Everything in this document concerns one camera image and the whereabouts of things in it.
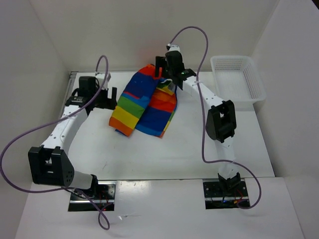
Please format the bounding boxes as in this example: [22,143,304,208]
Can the rainbow striped shorts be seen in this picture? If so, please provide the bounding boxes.
[109,64,177,138]

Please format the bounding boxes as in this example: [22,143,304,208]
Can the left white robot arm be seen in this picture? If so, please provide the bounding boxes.
[28,73,117,199]

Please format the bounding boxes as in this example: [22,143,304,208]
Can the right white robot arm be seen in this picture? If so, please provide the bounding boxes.
[155,45,241,197]

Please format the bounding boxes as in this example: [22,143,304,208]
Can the white plastic basket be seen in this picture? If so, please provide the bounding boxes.
[210,55,266,107]

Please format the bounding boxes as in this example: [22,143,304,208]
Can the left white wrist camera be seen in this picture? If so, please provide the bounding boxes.
[95,73,111,90]

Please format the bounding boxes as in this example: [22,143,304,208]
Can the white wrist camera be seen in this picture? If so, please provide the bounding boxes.
[95,73,111,90]
[166,43,180,52]

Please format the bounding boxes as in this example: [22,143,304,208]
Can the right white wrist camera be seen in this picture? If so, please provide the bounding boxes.
[166,43,180,52]

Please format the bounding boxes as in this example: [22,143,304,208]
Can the aluminium table edge rail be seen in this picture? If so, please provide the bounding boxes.
[68,71,78,88]

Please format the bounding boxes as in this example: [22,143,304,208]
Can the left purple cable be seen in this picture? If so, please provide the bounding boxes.
[0,55,110,230]

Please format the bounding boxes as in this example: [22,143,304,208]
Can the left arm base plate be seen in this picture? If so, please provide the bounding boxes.
[68,180,117,212]

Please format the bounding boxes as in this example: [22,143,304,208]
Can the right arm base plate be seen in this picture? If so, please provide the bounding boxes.
[203,179,250,210]

